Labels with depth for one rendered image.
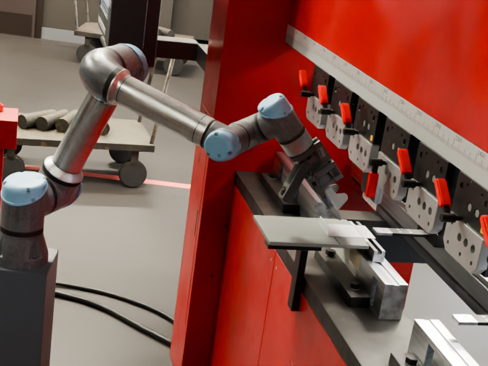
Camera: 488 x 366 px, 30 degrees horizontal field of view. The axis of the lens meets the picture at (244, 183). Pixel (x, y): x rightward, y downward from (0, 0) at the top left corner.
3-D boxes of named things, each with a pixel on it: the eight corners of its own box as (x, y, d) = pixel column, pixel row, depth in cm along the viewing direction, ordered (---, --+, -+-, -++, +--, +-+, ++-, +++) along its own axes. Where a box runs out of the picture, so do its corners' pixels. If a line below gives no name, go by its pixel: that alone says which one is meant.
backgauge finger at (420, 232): (365, 228, 243) (369, 210, 242) (452, 232, 250) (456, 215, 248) (381, 245, 232) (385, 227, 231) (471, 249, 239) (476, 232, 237)
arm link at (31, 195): (-11, 224, 239) (-8, 176, 234) (19, 211, 251) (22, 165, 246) (27, 236, 235) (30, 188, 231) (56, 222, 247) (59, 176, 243)
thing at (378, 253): (346, 231, 243) (348, 221, 242) (356, 232, 244) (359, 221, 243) (372, 261, 225) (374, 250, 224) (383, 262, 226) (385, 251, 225)
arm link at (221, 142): (67, 44, 217) (240, 133, 205) (91, 40, 227) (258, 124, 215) (54, 87, 222) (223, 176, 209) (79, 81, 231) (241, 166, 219)
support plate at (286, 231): (252, 218, 237) (253, 214, 237) (346, 222, 244) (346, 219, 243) (269, 245, 221) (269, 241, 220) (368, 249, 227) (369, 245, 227)
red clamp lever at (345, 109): (340, 101, 234) (345, 132, 229) (354, 102, 235) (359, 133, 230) (338, 104, 235) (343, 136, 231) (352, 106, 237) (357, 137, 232)
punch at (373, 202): (359, 197, 237) (365, 163, 234) (366, 197, 238) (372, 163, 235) (372, 210, 228) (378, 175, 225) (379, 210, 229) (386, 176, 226)
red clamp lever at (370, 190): (362, 195, 215) (369, 157, 212) (377, 196, 216) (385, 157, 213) (364, 198, 214) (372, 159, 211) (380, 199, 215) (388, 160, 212)
